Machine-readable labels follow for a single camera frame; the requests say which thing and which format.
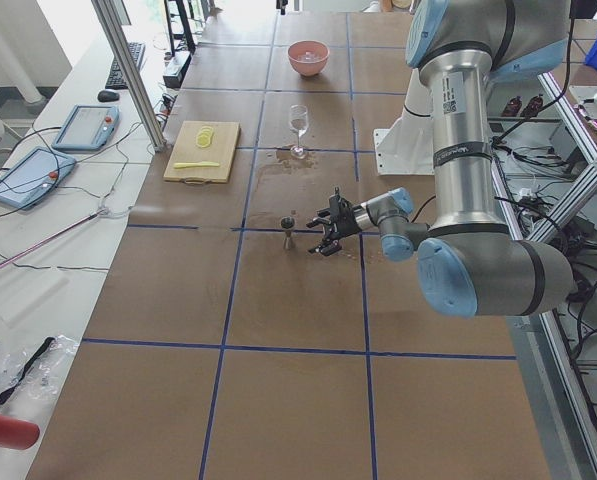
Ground black keyboard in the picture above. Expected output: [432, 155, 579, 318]
[104, 41, 147, 91]

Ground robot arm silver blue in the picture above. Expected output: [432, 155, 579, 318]
[314, 1, 573, 317]

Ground blue teach pendant near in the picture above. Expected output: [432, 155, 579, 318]
[0, 147, 76, 210]

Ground black strap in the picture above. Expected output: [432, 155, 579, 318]
[0, 336, 56, 407]

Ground long metal grabber rod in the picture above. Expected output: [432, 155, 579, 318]
[0, 207, 107, 270]

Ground blue teach pendant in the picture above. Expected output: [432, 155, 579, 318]
[0, 147, 76, 210]
[52, 105, 120, 153]

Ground red cylinder bottle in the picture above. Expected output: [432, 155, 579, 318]
[0, 415, 40, 450]

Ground aluminium frame post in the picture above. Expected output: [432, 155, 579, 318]
[91, 0, 167, 153]

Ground yellow plastic knife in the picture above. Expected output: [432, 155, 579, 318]
[173, 161, 221, 170]

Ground blue teach pendant far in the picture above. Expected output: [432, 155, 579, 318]
[52, 105, 120, 153]

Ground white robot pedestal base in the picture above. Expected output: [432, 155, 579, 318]
[373, 69, 434, 176]

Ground bamboo cutting board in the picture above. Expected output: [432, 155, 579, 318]
[163, 121, 240, 183]

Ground steel double jigger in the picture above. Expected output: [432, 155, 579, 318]
[280, 216, 295, 250]

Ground clear wine glass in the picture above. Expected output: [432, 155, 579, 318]
[289, 105, 309, 159]

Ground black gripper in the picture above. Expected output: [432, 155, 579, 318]
[306, 201, 363, 256]

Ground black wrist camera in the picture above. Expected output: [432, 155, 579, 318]
[329, 186, 353, 216]

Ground black computer mouse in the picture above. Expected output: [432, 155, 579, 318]
[97, 89, 120, 103]

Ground pink bowl with ice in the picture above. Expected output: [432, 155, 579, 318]
[287, 40, 330, 77]

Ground clear plastic bag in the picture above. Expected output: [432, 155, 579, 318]
[0, 335, 80, 407]

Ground lemon slice nearest board edge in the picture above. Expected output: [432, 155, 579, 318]
[195, 137, 212, 149]

